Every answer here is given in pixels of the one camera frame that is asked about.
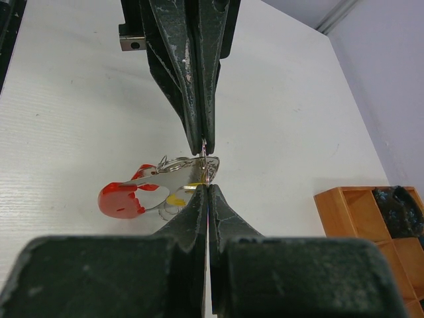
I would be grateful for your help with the key with red tag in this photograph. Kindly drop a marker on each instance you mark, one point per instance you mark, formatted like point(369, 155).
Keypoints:
point(144, 171)

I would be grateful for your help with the dark rolled cloth grey pattern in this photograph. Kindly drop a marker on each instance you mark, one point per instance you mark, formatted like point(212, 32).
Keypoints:
point(400, 211)

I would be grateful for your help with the metal key organizer red handle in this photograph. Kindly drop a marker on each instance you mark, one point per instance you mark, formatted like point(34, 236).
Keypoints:
point(123, 200)

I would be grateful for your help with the yellow tagged key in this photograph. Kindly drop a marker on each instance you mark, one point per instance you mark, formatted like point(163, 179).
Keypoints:
point(177, 201)

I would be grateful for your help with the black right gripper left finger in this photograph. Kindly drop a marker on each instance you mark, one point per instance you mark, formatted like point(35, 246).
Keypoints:
point(158, 275)

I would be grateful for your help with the aluminium frame post left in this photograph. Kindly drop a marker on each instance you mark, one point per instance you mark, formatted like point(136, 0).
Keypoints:
point(336, 15)

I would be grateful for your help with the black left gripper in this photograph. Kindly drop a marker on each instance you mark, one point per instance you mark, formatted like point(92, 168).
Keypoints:
point(216, 31)

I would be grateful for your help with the wooden compartment tray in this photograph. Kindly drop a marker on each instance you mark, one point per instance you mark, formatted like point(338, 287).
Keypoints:
point(353, 212)

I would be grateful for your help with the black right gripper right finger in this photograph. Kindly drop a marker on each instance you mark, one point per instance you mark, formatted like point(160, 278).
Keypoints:
point(257, 276)

